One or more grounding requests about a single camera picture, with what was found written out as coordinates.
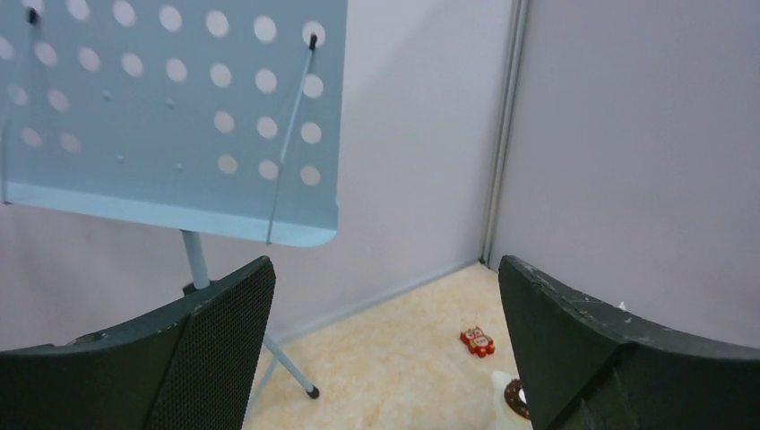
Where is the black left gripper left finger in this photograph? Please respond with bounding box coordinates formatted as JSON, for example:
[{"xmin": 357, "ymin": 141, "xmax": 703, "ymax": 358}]
[{"xmin": 1, "ymin": 256, "xmax": 276, "ymax": 429}]

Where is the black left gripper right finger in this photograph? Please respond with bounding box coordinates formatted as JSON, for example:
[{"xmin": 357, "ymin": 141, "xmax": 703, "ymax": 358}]
[{"xmin": 498, "ymin": 255, "xmax": 759, "ymax": 429}]

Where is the chocolate sprinkled donut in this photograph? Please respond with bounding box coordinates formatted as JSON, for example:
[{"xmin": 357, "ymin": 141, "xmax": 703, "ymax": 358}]
[{"xmin": 504, "ymin": 378, "xmax": 531, "ymax": 421}]

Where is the white tiered serving stand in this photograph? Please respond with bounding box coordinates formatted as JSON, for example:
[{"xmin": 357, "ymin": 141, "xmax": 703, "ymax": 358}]
[{"xmin": 488, "ymin": 371, "xmax": 532, "ymax": 430}]

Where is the blue perforated panel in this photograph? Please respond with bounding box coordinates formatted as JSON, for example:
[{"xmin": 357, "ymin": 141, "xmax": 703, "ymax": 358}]
[{"xmin": 1, "ymin": 1, "xmax": 348, "ymax": 247}]

